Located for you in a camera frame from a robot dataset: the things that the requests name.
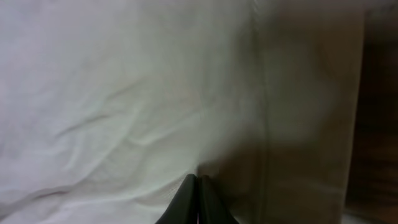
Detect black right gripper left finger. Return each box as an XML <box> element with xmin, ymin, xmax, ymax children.
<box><xmin>155</xmin><ymin>174</ymin><xmax>198</xmax><ymax>224</ymax></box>

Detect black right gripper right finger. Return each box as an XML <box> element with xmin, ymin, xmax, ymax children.
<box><xmin>198</xmin><ymin>175</ymin><xmax>239</xmax><ymax>224</ymax></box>

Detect beige khaki shorts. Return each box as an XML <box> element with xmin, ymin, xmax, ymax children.
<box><xmin>1</xmin><ymin>0</ymin><xmax>364</xmax><ymax>223</ymax></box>

